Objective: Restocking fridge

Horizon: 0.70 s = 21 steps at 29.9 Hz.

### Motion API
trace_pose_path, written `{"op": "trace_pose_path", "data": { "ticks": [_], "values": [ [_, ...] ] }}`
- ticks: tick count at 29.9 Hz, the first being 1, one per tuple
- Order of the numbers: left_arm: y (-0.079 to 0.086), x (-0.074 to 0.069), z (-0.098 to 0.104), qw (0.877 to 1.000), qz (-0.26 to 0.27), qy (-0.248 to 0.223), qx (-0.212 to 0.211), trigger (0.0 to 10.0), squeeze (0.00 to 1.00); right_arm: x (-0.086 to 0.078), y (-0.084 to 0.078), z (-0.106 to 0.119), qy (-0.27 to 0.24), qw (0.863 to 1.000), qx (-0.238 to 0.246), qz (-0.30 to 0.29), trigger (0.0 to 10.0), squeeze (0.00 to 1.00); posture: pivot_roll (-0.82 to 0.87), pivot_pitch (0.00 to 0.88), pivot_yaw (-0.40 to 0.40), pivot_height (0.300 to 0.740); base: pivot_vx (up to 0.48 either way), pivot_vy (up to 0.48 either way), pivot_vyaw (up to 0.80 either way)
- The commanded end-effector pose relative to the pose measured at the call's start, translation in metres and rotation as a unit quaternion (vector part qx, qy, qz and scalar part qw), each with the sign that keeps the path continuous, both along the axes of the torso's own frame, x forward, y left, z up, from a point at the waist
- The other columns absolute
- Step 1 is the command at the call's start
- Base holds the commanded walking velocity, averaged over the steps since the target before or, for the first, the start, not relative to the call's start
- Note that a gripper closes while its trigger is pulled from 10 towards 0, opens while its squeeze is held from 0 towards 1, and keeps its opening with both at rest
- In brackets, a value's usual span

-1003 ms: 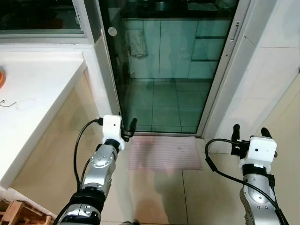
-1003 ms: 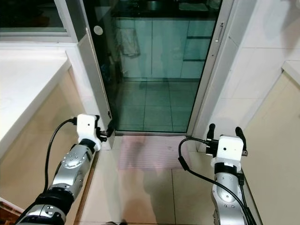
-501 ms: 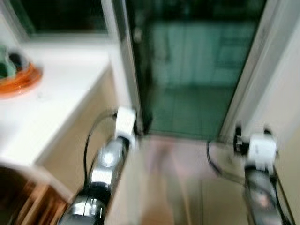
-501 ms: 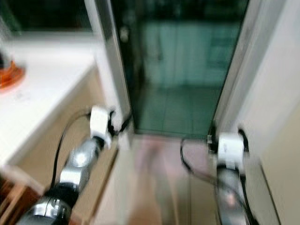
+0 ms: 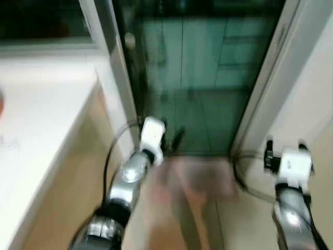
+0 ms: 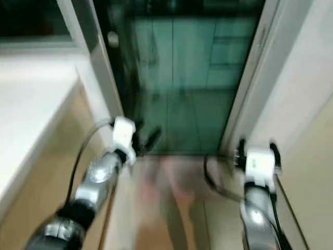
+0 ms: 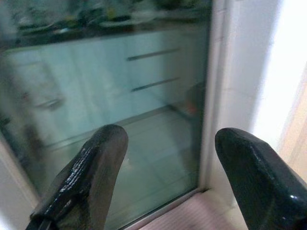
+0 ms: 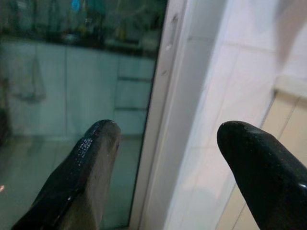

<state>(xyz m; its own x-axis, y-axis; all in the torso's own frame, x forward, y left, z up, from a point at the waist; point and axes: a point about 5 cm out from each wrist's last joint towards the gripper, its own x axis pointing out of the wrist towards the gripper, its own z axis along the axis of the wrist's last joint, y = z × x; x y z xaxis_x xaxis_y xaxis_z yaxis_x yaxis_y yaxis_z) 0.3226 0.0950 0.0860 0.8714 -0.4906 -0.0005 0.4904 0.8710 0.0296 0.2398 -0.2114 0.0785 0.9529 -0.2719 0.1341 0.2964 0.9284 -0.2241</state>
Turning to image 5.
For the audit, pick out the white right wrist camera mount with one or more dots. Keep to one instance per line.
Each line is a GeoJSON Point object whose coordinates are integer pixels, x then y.
{"type": "Point", "coordinates": [295, 166]}

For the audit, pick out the dark window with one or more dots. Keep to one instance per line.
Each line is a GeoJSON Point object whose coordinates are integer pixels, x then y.
{"type": "Point", "coordinates": [41, 18]}

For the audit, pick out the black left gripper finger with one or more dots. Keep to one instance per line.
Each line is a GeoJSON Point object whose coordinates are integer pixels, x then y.
{"type": "Point", "coordinates": [178, 139]}

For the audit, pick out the white door frame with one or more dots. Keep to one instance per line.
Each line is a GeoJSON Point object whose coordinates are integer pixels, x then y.
{"type": "Point", "coordinates": [270, 78]}

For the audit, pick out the pink floor mat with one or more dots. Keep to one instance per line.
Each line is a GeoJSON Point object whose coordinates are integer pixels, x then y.
{"type": "Point", "coordinates": [197, 177]}

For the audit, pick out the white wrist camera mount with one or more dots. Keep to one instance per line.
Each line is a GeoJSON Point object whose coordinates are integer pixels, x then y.
{"type": "Point", "coordinates": [295, 166]}
{"type": "Point", "coordinates": [152, 135]}

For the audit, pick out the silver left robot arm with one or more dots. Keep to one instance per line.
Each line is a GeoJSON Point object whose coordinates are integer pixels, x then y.
{"type": "Point", "coordinates": [127, 177]}

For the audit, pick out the teal glass door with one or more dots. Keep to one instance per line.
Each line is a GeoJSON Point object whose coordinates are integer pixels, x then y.
{"type": "Point", "coordinates": [208, 78]}

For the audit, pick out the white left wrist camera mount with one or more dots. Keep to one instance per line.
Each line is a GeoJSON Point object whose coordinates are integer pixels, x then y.
{"type": "Point", "coordinates": [152, 135]}

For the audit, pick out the round door knob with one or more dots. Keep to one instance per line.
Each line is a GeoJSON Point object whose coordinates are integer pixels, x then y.
{"type": "Point", "coordinates": [130, 41]}

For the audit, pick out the white counter cabinet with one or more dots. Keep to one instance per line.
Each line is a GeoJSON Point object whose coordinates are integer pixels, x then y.
{"type": "Point", "coordinates": [41, 130]}

